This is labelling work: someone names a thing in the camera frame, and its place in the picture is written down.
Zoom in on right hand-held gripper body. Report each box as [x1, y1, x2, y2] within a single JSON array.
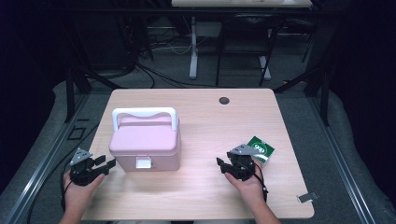
[[226, 144, 257, 182]]

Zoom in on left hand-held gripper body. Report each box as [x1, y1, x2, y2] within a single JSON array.
[[69, 147, 106, 187]]

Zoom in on green carton box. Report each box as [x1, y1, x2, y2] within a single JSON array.
[[247, 135, 276, 166]]

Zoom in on pink storage box white handle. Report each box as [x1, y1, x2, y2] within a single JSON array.
[[108, 106, 181, 173]]

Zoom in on person's left hand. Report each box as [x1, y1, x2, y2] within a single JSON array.
[[63, 170, 106, 208]]

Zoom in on person's right hand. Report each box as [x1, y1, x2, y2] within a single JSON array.
[[224, 166, 265, 208]]

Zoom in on black metal stand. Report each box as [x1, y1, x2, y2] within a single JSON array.
[[274, 6, 335, 127], [60, 18, 125, 124]]

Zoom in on white desk leg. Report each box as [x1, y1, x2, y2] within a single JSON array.
[[258, 55, 272, 81], [189, 16, 199, 80]]

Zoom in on white background desk top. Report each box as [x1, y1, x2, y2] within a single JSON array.
[[171, 0, 313, 8]]

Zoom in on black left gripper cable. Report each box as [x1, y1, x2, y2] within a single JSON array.
[[60, 161, 75, 213]]

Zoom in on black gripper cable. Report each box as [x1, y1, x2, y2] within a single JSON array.
[[60, 161, 75, 213], [239, 160, 269, 203]]

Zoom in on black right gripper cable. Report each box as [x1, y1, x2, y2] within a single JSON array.
[[239, 160, 269, 203]]

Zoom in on grey metal bracket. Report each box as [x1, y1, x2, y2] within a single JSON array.
[[296, 190, 320, 204]]

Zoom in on black floor cables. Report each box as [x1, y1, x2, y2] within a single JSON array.
[[134, 60, 237, 90]]

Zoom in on black metal chair frame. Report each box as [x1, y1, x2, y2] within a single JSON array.
[[215, 12, 283, 88]]

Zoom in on thin white floor cable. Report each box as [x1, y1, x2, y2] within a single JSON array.
[[151, 36, 194, 56]]

